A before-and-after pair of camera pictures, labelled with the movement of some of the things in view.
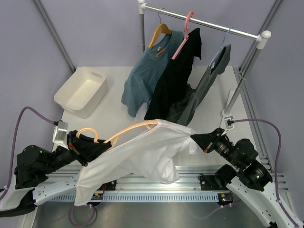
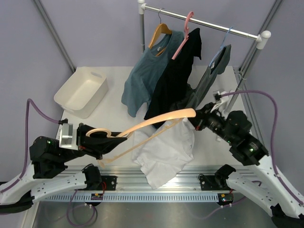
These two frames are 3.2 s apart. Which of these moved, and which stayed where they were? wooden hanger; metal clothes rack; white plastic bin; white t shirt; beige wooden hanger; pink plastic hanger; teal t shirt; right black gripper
Moved: right black gripper; beige wooden hanger; white t shirt
Stayed: metal clothes rack; white plastic bin; teal t shirt; wooden hanger; pink plastic hanger
